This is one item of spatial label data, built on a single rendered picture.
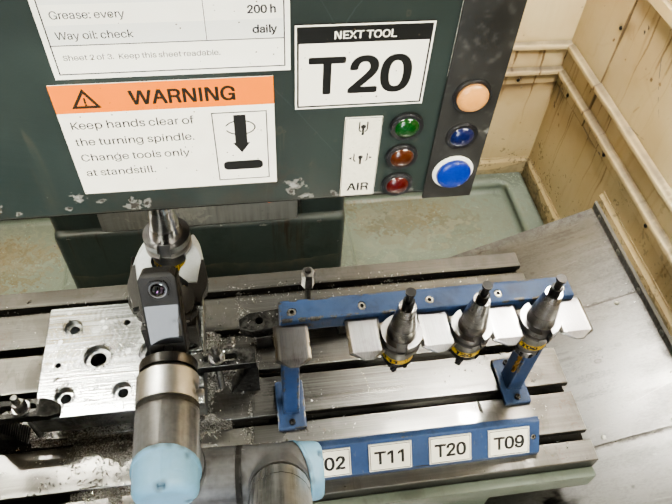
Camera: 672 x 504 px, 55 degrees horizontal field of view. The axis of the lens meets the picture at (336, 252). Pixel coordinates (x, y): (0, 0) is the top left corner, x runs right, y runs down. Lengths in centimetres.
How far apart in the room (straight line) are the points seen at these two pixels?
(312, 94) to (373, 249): 143
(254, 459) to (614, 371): 95
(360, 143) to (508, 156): 162
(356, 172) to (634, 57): 119
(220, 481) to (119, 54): 54
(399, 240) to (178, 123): 148
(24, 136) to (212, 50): 16
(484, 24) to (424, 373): 93
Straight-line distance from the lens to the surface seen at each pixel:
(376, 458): 119
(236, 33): 46
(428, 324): 100
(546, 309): 100
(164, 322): 81
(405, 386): 130
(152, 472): 75
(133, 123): 50
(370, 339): 97
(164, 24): 45
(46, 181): 56
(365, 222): 197
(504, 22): 49
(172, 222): 87
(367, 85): 49
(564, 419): 135
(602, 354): 159
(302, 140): 52
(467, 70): 50
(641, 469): 150
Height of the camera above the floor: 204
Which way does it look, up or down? 51 degrees down
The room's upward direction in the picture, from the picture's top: 4 degrees clockwise
